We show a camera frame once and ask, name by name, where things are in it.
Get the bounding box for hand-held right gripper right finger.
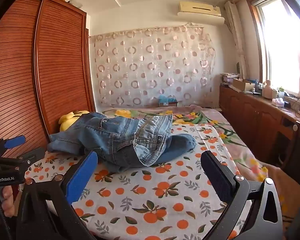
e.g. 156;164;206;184
201;151;283;240

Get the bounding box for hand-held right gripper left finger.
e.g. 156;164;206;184
16;151;98;240

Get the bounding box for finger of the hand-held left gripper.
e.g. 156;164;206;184
0;135;26;155
16;147;47;167

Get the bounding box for blue denim pants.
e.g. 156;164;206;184
47;112;197;173

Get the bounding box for person's left hand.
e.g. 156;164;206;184
2;186;15;217

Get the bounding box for yellow plush toy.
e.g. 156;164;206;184
59;110;90;132

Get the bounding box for floral blanket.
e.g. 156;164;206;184
101;105;288;220

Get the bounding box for orange-print white bed sheet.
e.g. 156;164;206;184
24;122;243;240

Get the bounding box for long wooden cabinet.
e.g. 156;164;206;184
219;84;300;180

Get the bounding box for slatted wooden wardrobe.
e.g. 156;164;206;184
0;0;95;160

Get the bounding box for small cardboard box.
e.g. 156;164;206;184
159;99;178;108

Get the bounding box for open cardboard box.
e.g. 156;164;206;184
232;79;255;93

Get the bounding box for pale pink bottle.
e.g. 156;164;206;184
262;80;273;99

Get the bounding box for sheer circle-pattern curtain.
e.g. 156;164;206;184
89;25;217;108

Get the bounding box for white window curtain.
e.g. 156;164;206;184
224;1;248;75

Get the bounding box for window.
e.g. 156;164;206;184
250;0;300;103

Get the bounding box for tangle of cables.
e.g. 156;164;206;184
285;97;300;117

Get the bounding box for wall air conditioner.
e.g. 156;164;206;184
177;1;225;25

